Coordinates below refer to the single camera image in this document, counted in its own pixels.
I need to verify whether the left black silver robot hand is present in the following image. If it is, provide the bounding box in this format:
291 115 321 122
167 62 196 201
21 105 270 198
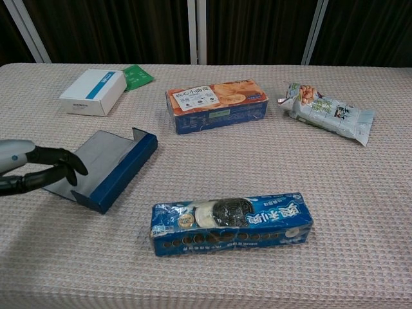
0 138 89 196

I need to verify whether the dark blue glasses box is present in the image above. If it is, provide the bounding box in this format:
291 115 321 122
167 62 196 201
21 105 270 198
41 127 159 215

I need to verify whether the white box with blue stripe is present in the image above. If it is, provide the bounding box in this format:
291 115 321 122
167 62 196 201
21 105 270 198
59 68 127 117

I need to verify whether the orange and blue biscuit box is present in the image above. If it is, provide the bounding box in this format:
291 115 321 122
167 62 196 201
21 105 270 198
165 79 270 135

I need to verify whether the blue Oreo cookie package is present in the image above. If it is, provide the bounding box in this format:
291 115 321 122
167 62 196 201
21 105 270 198
149 192 315 258

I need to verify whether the green packet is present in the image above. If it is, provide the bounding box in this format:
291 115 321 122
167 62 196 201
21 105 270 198
122 64 155 93

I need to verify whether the dark brown curtain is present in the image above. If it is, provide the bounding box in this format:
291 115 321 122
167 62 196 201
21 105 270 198
0 0 412 68

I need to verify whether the beige waffle tablecloth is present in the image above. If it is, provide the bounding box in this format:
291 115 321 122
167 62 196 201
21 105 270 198
0 62 412 309

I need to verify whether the white crumpled snack bag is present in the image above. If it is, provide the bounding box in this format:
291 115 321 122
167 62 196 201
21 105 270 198
277 82 377 147

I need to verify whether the slanted white frame post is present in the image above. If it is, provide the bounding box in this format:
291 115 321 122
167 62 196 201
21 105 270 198
3 0 52 64
301 0 330 66

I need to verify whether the upright white double frame post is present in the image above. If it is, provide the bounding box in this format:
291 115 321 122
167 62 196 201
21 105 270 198
187 0 208 65

